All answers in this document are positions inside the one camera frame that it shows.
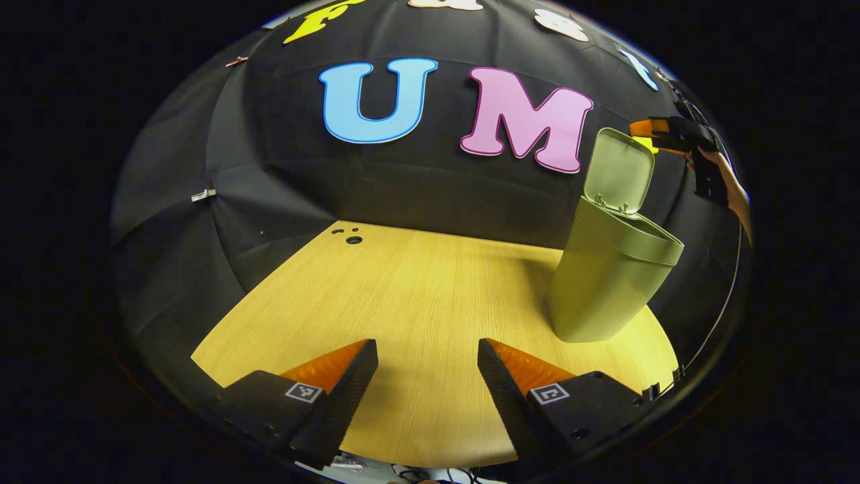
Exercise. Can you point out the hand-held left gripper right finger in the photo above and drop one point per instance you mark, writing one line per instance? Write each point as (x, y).
(507, 396)

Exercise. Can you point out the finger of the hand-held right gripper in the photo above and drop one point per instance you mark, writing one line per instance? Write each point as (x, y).
(645, 126)

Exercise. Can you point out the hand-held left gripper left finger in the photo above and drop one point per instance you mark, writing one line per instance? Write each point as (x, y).
(346, 396)

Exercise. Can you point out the pale green garbage bin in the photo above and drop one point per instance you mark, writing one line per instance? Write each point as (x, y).
(605, 275)

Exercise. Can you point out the wooden desktop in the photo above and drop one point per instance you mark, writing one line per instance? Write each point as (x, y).
(416, 296)

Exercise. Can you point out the black backdrop cloth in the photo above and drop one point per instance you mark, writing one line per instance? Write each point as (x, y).
(269, 181)

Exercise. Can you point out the silver metal clip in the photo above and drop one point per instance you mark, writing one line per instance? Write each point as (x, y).
(203, 195)

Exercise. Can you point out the copper metal clip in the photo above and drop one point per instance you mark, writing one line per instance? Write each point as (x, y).
(236, 61)

